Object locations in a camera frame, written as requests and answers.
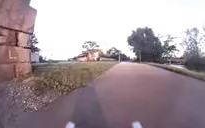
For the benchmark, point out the robot's own part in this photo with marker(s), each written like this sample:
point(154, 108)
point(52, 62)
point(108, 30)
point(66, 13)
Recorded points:
point(70, 125)
point(137, 125)

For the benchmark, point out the grey asphalt path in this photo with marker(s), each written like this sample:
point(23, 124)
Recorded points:
point(130, 96)

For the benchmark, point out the large dark tree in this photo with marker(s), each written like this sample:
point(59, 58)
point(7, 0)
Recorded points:
point(145, 45)

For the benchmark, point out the red brick wall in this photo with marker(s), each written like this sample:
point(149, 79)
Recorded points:
point(10, 40)

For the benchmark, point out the row of trees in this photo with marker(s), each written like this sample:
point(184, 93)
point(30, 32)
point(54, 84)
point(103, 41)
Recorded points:
point(196, 48)

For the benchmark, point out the grass verge with dry patches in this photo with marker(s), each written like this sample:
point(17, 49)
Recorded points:
point(186, 71)

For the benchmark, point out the gravel strip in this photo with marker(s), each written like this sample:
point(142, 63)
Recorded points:
point(20, 98)

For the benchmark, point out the building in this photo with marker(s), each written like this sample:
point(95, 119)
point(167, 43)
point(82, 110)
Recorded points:
point(88, 56)

